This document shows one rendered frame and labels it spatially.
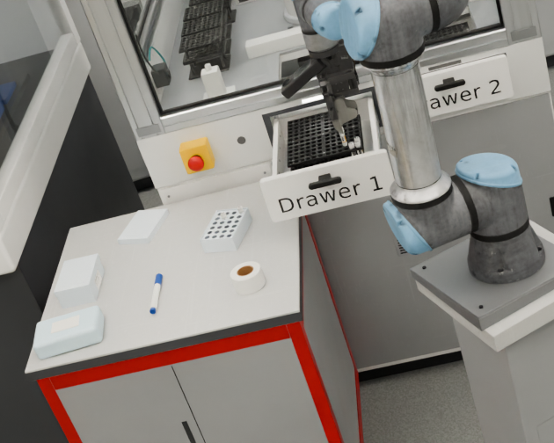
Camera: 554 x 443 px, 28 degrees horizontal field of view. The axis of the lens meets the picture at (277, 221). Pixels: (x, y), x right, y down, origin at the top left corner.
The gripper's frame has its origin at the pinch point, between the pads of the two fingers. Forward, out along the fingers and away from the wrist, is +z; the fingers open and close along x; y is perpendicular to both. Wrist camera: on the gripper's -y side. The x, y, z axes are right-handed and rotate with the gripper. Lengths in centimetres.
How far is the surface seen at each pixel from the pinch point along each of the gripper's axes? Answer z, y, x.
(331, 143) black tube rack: 5.8, -2.9, 4.3
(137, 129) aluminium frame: -2, -50, 22
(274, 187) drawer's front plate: 5.3, -16.1, -10.8
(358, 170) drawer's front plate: 6.0, 2.8, -10.7
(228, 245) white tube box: 18.3, -31.1, -9.0
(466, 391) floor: 96, 13, 14
